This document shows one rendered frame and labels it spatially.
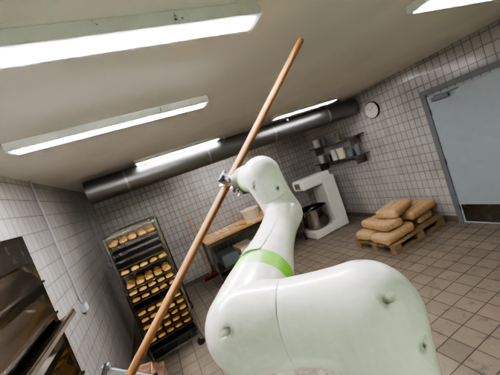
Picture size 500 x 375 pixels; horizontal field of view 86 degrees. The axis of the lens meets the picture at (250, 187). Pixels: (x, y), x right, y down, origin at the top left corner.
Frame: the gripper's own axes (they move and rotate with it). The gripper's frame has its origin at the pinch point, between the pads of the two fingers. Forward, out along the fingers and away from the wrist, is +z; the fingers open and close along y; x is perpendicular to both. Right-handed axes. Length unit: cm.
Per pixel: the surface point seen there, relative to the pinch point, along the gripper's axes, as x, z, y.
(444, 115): 284, 147, 277
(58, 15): 16, -15, -71
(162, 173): 31, 287, -26
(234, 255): -29, 427, 177
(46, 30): 11, -12, -73
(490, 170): 224, 112, 346
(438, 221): 162, 191, 385
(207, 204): 47, 496, 91
